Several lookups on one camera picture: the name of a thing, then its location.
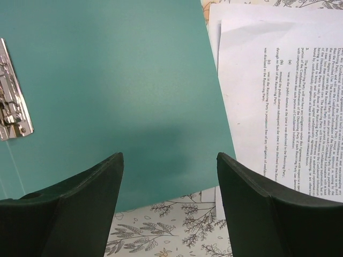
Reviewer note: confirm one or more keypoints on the printed paper stack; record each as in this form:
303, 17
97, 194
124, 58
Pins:
214, 26

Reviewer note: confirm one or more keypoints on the floral patterned table mat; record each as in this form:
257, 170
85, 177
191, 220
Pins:
280, 75

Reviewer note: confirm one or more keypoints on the teal plastic folder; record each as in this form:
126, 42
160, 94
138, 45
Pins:
100, 77

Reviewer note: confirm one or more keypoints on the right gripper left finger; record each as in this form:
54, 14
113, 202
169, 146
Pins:
70, 218

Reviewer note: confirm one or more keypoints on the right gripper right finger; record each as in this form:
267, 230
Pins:
265, 218

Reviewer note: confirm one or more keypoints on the silver folder clip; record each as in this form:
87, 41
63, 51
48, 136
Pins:
15, 119

